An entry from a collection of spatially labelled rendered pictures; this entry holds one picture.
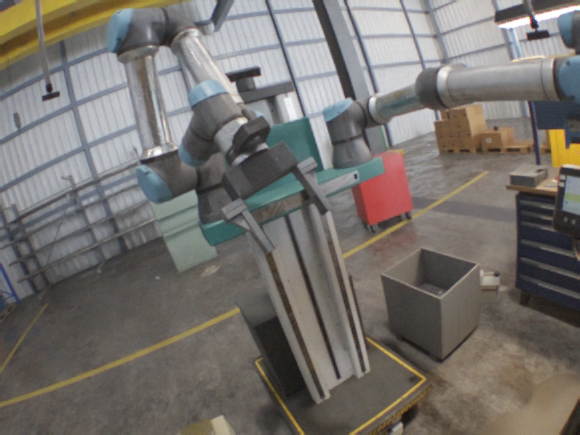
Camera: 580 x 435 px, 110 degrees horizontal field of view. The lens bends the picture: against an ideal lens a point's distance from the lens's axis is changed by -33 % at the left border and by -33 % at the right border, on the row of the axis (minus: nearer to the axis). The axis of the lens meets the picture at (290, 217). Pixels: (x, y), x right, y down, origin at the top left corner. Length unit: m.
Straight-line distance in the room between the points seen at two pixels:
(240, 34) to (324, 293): 9.45
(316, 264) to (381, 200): 2.83
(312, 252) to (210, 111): 0.85
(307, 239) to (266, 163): 0.74
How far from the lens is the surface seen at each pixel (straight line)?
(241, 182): 0.50
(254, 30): 10.46
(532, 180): 2.04
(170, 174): 0.79
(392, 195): 4.09
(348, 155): 1.05
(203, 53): 0.81
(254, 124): 0.48
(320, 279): 1.31
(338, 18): 5.25
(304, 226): 1.22
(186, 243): 5.11
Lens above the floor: 1.59
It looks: 15 degrees down
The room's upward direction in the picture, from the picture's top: 18 degrees counter-clockwise
